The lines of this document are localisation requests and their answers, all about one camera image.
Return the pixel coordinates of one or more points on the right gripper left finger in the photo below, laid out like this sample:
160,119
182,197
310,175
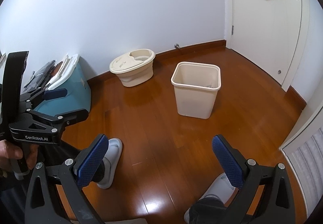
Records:
43,203

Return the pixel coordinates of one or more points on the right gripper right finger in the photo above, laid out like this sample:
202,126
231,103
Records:
264,193

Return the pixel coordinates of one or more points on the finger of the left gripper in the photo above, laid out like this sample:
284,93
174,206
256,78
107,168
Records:
54,94

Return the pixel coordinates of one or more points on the beige square trash bin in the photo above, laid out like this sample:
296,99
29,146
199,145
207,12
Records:
196,86

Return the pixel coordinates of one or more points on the person left hand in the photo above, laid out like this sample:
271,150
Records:
9,151

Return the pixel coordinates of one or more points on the items on teal box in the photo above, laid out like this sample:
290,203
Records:
52,75

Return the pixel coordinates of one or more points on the teal storage box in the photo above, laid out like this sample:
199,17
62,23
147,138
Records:
71,78

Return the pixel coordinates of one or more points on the right white slipper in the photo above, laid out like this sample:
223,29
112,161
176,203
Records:
221,188

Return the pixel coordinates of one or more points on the white slipper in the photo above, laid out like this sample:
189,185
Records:
110,161
221,188

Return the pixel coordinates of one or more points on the white louvered closet door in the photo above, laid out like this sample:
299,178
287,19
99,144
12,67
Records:
303,150

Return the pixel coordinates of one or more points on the right black trouser leg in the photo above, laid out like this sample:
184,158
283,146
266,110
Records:
206,210

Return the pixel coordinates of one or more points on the left white slipper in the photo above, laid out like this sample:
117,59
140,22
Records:
110,161

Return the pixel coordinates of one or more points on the beige round lidded bucket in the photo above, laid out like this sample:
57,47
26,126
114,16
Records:
133,68

